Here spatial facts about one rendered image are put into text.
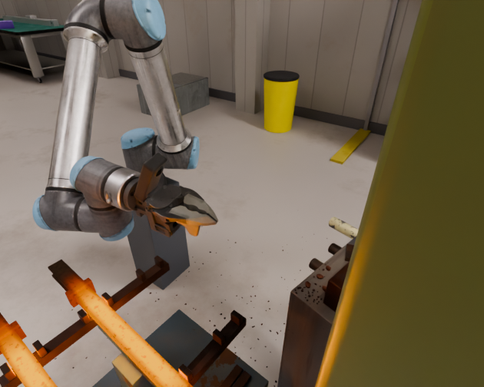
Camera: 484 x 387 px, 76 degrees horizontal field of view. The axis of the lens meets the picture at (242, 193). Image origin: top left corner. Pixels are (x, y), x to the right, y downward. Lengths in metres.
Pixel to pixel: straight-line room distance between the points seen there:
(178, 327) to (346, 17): 3.43
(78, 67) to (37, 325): 1.36
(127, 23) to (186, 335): 0.85
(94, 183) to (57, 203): 0.17
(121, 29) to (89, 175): 0.46
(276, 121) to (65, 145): 2.88
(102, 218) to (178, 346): 0.37
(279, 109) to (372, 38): 1.14
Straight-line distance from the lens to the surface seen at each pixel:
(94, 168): 0.76
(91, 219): 0.85
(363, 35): 3.77
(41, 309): 2.03
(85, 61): 1.01
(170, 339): 0.89
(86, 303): 0.65
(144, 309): 1.82
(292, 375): 0.88
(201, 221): 0.60
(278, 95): 3.47
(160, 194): 0.66
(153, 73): 1.10
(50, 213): 0.90
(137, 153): 1.43
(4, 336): 0.67
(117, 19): 1.03
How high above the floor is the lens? 1.42
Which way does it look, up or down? 34 degrees down
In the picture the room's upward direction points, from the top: straight up
